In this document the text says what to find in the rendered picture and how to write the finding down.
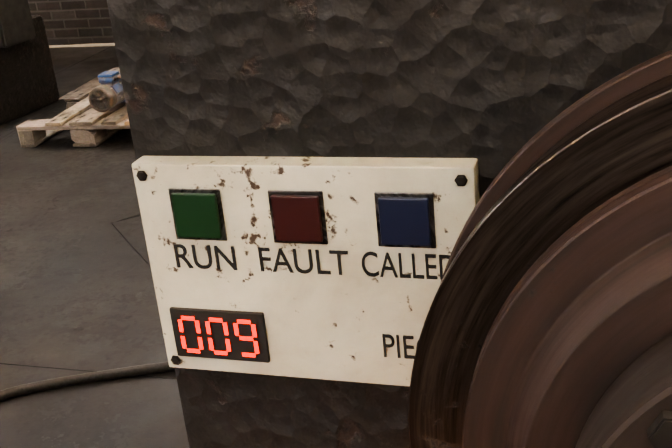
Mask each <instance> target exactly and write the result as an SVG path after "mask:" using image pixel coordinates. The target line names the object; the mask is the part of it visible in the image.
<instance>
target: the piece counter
mask: <svg viewBox="0 0 672 448"><path fill-rule="evenodd" d="M182 320H192V321H195V319H194V316H181V320H180V319H178V325H179V331H180V332H184V330H183V324H182ZM209 322H222V318H210V317H209V321H205V325H206V330H207V334H211V329H210V323H209ZM237 323H238V324H251V321H250V320H241V319H237ZM237 323H233V326H234V333H235V336H239V330H238V324H237ZM195 326H196V332H197V333H201V330H200V324H199V321H195ZM223 329H224V335H229V333H228V327H227V323H226V322H223ZM251 329H252V336H253V337H257V333H256V326H255V324H251ZM180 337H181V342H182V348H187V347H186V341H185V336H180ZM253 337H248V336H239V338H240V340H245V341H253ZM197 338H198V343H199V349H190V348H187V352H189V353H200V350H204V348H203V342H202V337H197ZM208 342H209V348H210V350H214V347H213V341H212V338H208ZM225 342H226V348H227V351H217V350H214V354H216V355H228V353H227V352H231V346H230V340H229V339H225ZM253 342H254V349H255V353H244V352H242V356H243V357H256V355H255V354H259V347H258V341H253Z"/></svg>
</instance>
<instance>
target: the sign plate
mask: <svg viewBox="0 0 672 448"><path fill-rule="evenodd" d="M132 170H133V176H134V181H135V186H136V192H137V197H138V202H139V208H140V213H141V218H142V224H143V229H144V234H145V240H146V245H147V250H148V256H149V261H150V266H151V272H152V277H153V283H154V288H155V293H156V299H157V304H158V309H159V315H160V320H161V325H162V331H163V336H164V341H165V347H166V352H167V357H168V363H169V366H170V367H177V368H189V369H201V370H214V371H226V372H238V373H250V374H263V375H275V376H287V377H300V378H312V379H324V380H336V381H349V382H361V383H373V384H386V385H398V386H410V382H411V374H412V368H413V363H414V358H415V353H416V349H417V345H418V342H419V338H420V334H421V331H422V328H423V325H424V322H425V319H426V317H427V314H428V312H429V309H430V306H431V304H432V301H433V299H434V297H435V294H436V292H437V290H438V288H439V285H440V283H441V280H442V277H443V273H444V271H445V268H446V265H447V263H448V260H449V257H450V255H451V252H452V250H453V248H454V245H455V243H456V241H457V239H458V236H459V234H460V233H461V231H462V229H463V227H464V225H465V223H466V221H467V219H468V218H469V216H470V214H471V212H472V211H473V209H474V207H475V206H476V204H477V203H478V201H479V200H480V194H479V169H478V159H476V158H391V157H257V156H142V157H140V158H139V159H138V160H136V161H135V162H134V163H132ZM172 193H214V194H216V198H217V205H218V211H219V218H220V224H221V231H222V238H220V239H218V238H190V237H178V232H177V227H176V221H175V215H174V209H173V203H172V198H171V194H172ZM272 195H313V196H318V197H319V205H320V214H321V223H322V233H323V241H322V242H302V241H277V240H276V233H275V225H274V218H273V210H272V202H271V196H272ZM378 197H412V198H428V199H429V211H430V227H431V246H414V245H386V244H382V243H381V233H380V221H379V209H378ZM181 316H194V319H195V321H199V324H200V330H201V333H197V332H196V326H195V321H192V320H182V324H183V330H184V332H180V331H179V325H178V319H180V320H181ZM209 317H210V318H222V322H209V323H210V329H211V334H207V330H206V325H205V321H209ZM237 319H241V320H250V321H251V324H255V326H256V333H257V337H253V336H252V329H251V324H238V323H237ZM223 322H226V323H227V327H228V333H229V335H224V329H223ZM233 323H237V324H238V330H239V336H248V337H253V341H258V347H259V354H255V355H256V357H243V356H242V352H244V353H255V349H254V342H253V341H245V340H240V338H239V336H235V333H234V326H233ZM180 336H185V341H186V347H187V348H190V349H199V343H198V338H197V337H202V342H203V348H204V350H200V353H189V352H187V348H182V342H181V337H180ZM208 338H212V341H213V347H214V350H217V351H227V348H226V342H225V339H229V340H230V346H231V352H227V353H228V355H216V354H214V350H210V348H209V342H208Z"/></svg>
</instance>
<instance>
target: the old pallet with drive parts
mask: <svg viewBox="0 0 672 448"><path fill-rule="evenodd" d="M99 85H101V83H99V80H98V77H97V78H94V79H92V80H90V81H89V82H87V83H85V84H83V85H82V86H80V87H78V88H77V89H76V90H73V91H71V92H69V93H67V94H65V95H64V96H62V97H60V98H59V99H62V100H65V102H67V105H66V110H65V111H63V112H62V113H60V114H58V115H57V116H55V117H54V118H52V119H32V120H27V121H25V122H23V123H21V124H20V125H18V126H16V128H17V131H18V136H19V140H20V144H21V147H22V148H27V147H29V148H33V147H36V146H38V145H40V144H41V143H43V142H44V141H46V140H48V139H49V138H51V137H53V136H54V135H56V134H58V133H59V132H61V131H63V130H70V134H71V139H72V140H73V141H74V142H75V143H73V147H97V146H98V145H100V144H102V143H103V142H105V141H106V140H107V139H109V138H111V137H112V136H113V135H115V134H116V133H118V132H119V131H120V130H122V129H130V124H129V119H128V113H127V108H126V102H124V103H119V104H118V105H116V106H115V107H113V108H112V109H110V110H108V111H106V112H98V111H96V110H95V109H93V108H92V106H91V105H90V103H89V93H90V91H91V90H92V89H94V88H96V87H97V86H99ZM117 109H118V110H117ZM115 110H117V111H115ZM113 111H115V112H113ZM112 112H113V113H112ZM110 113H112V114H110ZM109 114H110V115H109ZM107 115H109V116H107ZM106 116H107V117H106ZM104 117H106V118H104Z"/></svg>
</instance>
